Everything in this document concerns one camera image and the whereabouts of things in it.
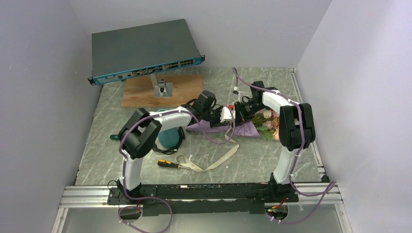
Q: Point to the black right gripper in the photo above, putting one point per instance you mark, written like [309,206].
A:
[241,117]

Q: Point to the orange black screwdriver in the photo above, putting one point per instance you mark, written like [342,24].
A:
[168,164]

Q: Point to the aluminium frame rail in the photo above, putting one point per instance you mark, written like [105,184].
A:
[98,197]

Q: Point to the brown wooden board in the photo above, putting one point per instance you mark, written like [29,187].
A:
[139,92]

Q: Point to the teal vase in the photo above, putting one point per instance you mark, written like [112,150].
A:
[168,136]

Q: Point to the green handled screwdriver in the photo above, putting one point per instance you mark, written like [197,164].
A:
[114,137]

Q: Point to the grey teal network switch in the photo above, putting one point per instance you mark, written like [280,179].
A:
[122,54]

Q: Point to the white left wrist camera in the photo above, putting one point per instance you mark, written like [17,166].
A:
[227,114]

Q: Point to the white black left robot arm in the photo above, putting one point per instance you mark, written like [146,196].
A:
[141,131]

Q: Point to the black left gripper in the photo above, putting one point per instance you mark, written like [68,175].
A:
[217,123]

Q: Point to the grey metal stand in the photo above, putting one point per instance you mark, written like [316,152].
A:
[161,87]

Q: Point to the purple flower bouquet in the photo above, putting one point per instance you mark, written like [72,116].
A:
[265,124]

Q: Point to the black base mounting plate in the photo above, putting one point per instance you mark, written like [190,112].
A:
[159,199]

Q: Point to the beige ribbon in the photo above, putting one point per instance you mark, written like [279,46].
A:
[185,161]

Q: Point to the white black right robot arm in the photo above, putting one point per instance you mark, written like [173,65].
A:
[296,126]

